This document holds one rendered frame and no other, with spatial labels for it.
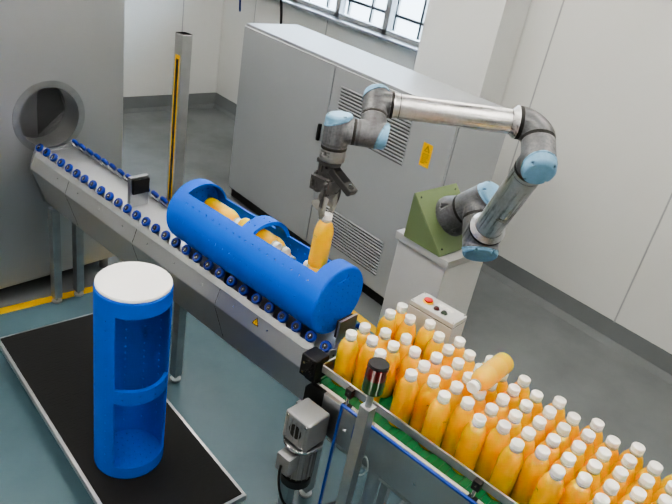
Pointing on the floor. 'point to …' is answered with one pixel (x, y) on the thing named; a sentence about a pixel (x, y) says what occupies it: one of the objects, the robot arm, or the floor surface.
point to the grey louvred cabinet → (304, 113)
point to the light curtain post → (179, 111)
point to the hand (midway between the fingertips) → (326, 215)
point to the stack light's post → (355, 453)
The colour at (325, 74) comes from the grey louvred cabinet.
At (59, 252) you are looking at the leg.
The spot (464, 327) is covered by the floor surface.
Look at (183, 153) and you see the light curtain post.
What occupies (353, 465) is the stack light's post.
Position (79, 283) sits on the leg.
